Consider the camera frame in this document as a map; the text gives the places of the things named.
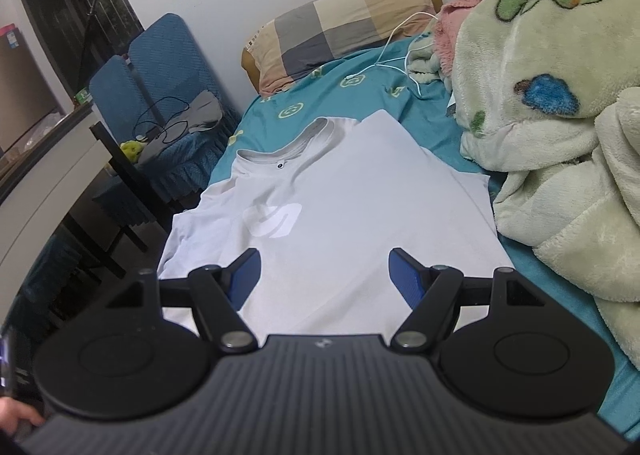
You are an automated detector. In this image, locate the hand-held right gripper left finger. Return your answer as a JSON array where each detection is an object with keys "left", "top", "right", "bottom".
[{"left": 105, "top": 248, "right": 262, "bottom": 352}]

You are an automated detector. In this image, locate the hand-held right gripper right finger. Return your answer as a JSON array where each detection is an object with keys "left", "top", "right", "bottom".
[{"left": 388, "top": 247, "right": 546, "bottom": 352}]

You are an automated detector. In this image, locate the white t-shirt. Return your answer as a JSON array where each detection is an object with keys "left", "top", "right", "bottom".
[{"left": 157, "top": 110, "right": 516, "bottom": 337}]

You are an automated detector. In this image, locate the person's left hand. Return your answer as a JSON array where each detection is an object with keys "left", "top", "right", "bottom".
[{"left": 0, "top": 397, "right": 47, "bottom": 436}]

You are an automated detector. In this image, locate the grey cloth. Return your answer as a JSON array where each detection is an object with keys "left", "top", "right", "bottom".
[{"left": 137, "top": 90, "right": 224, "bottom": 166}]

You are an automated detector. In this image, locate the teal patterned bed sheet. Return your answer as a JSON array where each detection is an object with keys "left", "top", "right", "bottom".
[{"left": 207, "top": 32, "right": 640, "bottom": 441}]

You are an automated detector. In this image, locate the black framed white table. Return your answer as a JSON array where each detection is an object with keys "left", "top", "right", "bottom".
[{"left": 0, "top": 102, "right": 151, "bottom": 281}]

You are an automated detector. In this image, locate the green plush cartoon blanket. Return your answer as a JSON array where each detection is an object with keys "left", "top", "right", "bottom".
[{"left": 407, "top": 0, "right": 640, "bottom": 368}]

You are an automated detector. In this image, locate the small blue covered chair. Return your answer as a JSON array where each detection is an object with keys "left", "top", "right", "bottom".
[{"left": 89, "top": 54, "right": 147, "bottom": 148}]

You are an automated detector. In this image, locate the large blue covered chair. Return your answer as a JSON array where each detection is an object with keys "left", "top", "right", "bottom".
[{"left": 127, "top": 12, "right": 242, "bottom": 208}]

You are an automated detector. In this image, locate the pink plush blanket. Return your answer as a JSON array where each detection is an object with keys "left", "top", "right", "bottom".
[{"left": 432, "top": 0, "right": 640, "bottom": 83}]

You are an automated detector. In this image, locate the checkered pillow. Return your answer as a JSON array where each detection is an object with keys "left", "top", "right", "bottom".
[{"left": 241, "top": 0, "right": 436, "bottom": 96}]

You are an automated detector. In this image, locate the grey metal appliance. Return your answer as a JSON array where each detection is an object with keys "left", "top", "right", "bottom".
[{"left": 0, "top": 24, "right": 68, "bottom": 156}]

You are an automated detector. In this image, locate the dark barred window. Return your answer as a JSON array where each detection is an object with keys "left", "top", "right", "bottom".
[{"left": 14, "top": 0, "right": 147, "bottom": 92}]

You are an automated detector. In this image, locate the black cable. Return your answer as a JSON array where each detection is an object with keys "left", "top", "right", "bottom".
[{"left": 134, "top": 96, "right": 194, "bottom": 144}]

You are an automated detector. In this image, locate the white charging cable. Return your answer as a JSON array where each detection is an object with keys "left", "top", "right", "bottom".
[{"left": 372, "top": 10, "right": 443, "bottom": 98}]

